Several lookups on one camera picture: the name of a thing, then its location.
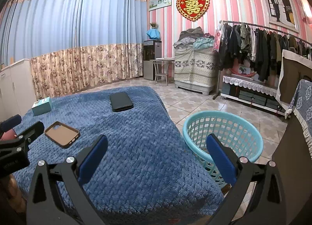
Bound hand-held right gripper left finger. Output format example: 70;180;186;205
26;135;109;225

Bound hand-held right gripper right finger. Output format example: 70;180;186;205
206;133;288;225

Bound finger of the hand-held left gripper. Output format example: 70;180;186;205
15;121;45;146
0;114;22;133

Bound teal plastic laundry basket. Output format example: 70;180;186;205
183;111;264;190

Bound person's left forearm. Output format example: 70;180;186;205
0;175;26;218

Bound pink plastic object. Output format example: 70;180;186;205
0;129;17;142

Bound teal tissue box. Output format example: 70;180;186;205
32;97;52;116

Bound brown phone case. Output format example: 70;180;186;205
44;121;81;148

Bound white cabinet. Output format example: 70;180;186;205
0;58;37;120

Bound blue knitted blanket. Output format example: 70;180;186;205
12;85;225;216

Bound black tablet case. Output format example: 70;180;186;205
109;92;134;112

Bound low television stand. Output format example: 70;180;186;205
220;75;287;118

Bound white lace cloth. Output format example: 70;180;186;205
222;75;279;96

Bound colourful printed box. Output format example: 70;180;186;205
231;65;257;78

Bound patterned cloth cover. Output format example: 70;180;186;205
174;48;218;83

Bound blue floral fringed cloth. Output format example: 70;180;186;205
285;79;312;159

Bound blue and floral curtain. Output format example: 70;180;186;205
0;0;148;100

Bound small round folding table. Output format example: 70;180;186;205
150;58;175;85

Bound row of hanging clothes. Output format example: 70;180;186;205
217;22;312;83

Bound grey water dispenser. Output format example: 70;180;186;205
143;40;162;81

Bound pink hanging bag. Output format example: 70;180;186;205
213;28;222;52

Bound pile of clothes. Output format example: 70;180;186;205
173;27;216;50

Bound metal clothes rack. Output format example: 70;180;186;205
212;20;312;100

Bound blue wrapped potted plant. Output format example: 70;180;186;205
146;22;161;41

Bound red heart wall decoration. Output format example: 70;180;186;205
176;0;210;22

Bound wall poster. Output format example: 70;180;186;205
262;0;299;33

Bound landscape wall picture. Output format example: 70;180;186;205
149;0;171;11

